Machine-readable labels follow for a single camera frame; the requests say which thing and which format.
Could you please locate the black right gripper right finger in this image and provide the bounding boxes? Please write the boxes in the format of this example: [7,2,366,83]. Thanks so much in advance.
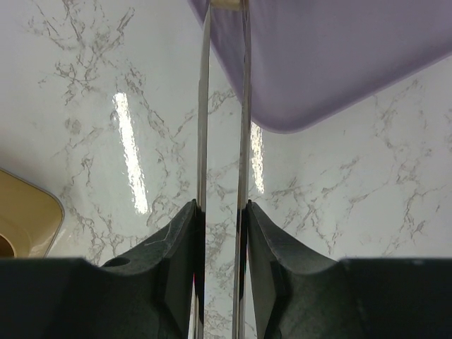
[246,202,451,338]

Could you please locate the lavender plastic tray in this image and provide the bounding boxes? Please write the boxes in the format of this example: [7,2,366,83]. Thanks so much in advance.
[186,0,452,136]

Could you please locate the metal tongs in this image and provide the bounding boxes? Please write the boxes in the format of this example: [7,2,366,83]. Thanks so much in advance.
[192,1,251,338]

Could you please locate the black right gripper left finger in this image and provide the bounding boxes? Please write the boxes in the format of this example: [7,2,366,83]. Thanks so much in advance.
[1,201,198,338]

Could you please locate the white ridged chocolate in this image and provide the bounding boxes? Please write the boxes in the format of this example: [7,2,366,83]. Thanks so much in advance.
[210,0,242,11]

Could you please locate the gold chocolate tin box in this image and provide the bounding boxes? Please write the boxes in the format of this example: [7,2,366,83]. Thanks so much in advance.
[1,169,64,259]

